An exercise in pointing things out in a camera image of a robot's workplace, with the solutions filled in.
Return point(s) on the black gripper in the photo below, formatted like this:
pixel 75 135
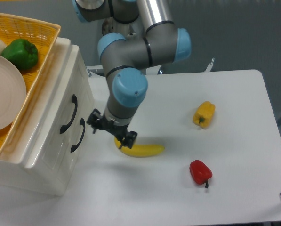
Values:
pixel 99 122

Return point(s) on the white drawer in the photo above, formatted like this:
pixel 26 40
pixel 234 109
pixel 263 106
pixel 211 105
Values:
pixel 57 146

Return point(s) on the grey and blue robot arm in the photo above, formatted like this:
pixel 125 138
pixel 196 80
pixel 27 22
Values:
pixel 123 59

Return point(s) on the white drawer cabinet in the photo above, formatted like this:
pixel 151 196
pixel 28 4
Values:
pixel 13 171

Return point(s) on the yellow banana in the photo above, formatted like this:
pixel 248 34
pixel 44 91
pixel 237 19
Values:
pixel 140 150

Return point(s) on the yellow bell pepper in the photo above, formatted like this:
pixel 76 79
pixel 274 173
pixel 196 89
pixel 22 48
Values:
pixel 204 114

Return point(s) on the red bell pepper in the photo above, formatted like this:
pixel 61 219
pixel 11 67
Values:
pixel 200 173

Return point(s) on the beige plate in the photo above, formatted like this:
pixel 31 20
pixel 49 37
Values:
pixel 12 92

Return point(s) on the white clip behind table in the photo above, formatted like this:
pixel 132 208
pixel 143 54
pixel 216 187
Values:
pixel 210 65

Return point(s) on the green bell pepper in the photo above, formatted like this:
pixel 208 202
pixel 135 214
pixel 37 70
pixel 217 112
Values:
pixel 21 53

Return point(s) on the yellow woven basket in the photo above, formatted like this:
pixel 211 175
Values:
pixel 43 35

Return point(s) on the black lower drawer handle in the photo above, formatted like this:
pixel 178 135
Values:
pixel 80 136

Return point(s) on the black drawer handle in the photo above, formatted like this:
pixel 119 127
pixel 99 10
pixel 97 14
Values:
pixel 70 114
pixel 80 136

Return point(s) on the black top drawer handle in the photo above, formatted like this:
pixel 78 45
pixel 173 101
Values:
pixel 70 114

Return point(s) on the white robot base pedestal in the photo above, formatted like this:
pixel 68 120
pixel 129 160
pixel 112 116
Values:
pixel 130 31

